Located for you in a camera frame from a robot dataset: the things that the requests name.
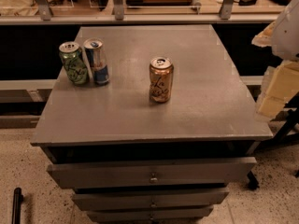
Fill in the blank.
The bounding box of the top grey drawer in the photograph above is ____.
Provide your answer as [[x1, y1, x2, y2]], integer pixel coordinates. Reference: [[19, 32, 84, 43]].
[[47, 157, 256, 189]]

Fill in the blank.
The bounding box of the grey drawer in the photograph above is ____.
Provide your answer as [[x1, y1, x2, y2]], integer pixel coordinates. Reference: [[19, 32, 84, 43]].
[[87, 205, 214, 223], [72, 188, 229, 211], [47, 157, 256, 189]]

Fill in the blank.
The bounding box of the bottom grey drawer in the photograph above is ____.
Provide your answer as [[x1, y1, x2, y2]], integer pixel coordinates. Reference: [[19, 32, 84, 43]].
[[87, 205, 214, 223]]

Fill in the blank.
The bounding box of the blue silver redbull can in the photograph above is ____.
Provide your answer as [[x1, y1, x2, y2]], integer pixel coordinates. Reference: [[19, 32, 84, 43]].
[[83, 38, 109, 86]]

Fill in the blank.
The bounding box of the middle grey drawer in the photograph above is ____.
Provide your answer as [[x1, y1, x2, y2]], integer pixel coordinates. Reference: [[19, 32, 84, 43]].
[[72, 188, 229, 211]]

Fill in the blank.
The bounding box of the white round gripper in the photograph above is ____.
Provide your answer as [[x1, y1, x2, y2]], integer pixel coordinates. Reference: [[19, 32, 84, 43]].
[[251, 0, 299, 119]]

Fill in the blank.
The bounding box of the grey metal railing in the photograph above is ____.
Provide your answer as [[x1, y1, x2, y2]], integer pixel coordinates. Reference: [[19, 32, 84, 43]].
[[0, 0, 285, 25]]

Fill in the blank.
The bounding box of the green lacroix can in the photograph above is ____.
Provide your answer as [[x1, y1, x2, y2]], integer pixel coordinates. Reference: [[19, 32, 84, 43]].
[[59, 41, 89, 85]]

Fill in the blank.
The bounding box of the black stand leg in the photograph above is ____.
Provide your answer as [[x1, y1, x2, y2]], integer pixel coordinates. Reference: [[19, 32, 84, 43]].
[[258, 94, 299, 149]]

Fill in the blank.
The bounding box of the orange lacroix can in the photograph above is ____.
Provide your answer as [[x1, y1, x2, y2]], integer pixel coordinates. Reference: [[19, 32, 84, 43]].
[[149, 57, 174, 103]]

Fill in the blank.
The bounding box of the grey drawer cabinet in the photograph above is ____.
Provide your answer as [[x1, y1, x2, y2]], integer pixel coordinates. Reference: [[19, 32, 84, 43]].
[[30, 24, 274, 224]]

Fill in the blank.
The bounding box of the black cabinet caster wheel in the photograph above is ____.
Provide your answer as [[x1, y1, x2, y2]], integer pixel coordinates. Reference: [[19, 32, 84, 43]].
[[247, 172, 259, 190]]

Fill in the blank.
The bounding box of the black pole on floor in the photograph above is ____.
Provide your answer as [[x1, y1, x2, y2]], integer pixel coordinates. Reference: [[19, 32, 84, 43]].
[[11, 188, 23, 224]]

